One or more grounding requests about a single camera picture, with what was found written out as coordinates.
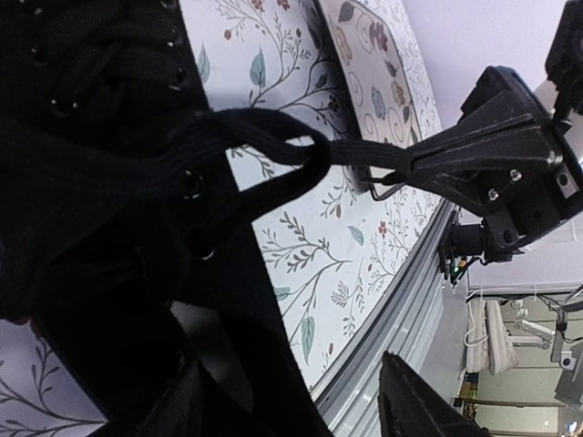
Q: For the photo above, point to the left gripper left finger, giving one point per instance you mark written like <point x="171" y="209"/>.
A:
<point x="178" y="412"/>

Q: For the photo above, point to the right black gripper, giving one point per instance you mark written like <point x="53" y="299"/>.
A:
<point x="508" y="161"/>

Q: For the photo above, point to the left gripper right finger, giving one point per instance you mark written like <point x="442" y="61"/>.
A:
<point x="408" y="406"/>

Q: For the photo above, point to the black canvas shoe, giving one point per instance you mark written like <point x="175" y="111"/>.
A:
<point x="130" y="285"/>

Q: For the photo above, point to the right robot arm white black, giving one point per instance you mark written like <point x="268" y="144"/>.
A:
<point x="564" y="72"/>

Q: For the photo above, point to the floral square plate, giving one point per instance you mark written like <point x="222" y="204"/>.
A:
<point x="380" y="97"/>

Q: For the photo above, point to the floral patterned table mat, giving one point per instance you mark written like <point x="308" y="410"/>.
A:
<point x="330" y="254"/>

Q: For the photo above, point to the front aluminium rail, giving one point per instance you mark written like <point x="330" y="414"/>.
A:
<point x="420" y="317"/>

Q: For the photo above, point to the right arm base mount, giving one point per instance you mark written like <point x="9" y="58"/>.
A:
<point x="455" y="261"/>

